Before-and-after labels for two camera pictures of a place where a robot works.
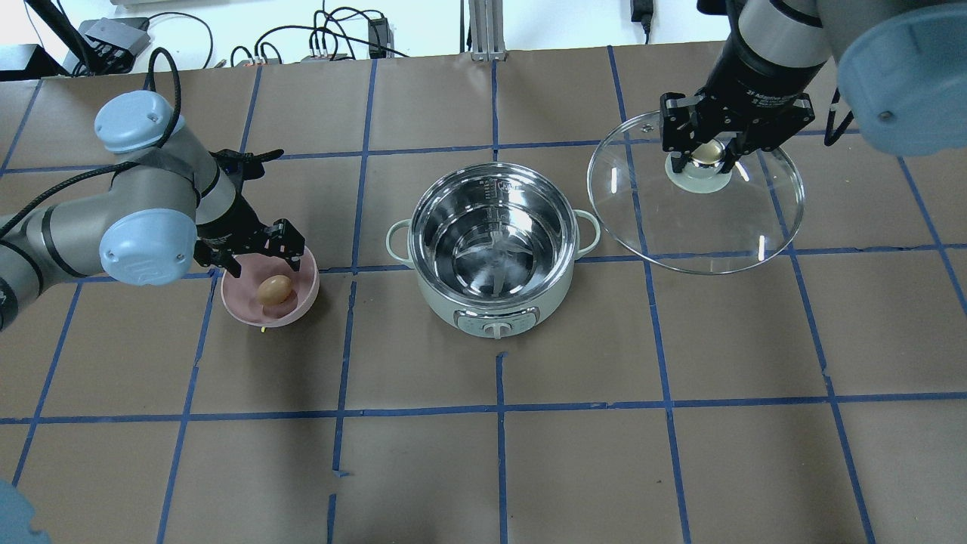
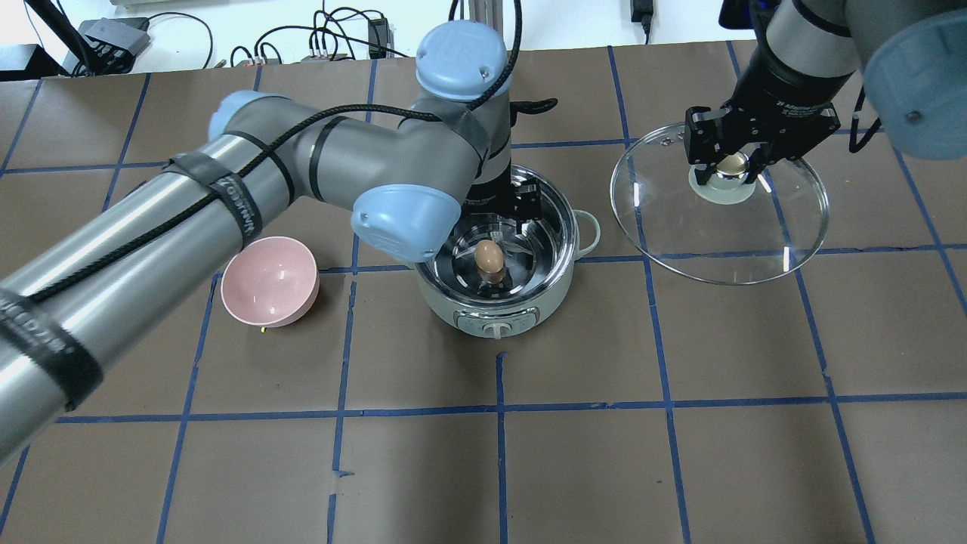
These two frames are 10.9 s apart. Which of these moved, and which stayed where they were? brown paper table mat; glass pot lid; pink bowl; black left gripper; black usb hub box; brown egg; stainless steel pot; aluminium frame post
Moved: black left gripper; glass pot lid; brown egg
Stayed: brown paper table mat; pink bowl; black usb hub box; stainless steel pot; aluminium frame post
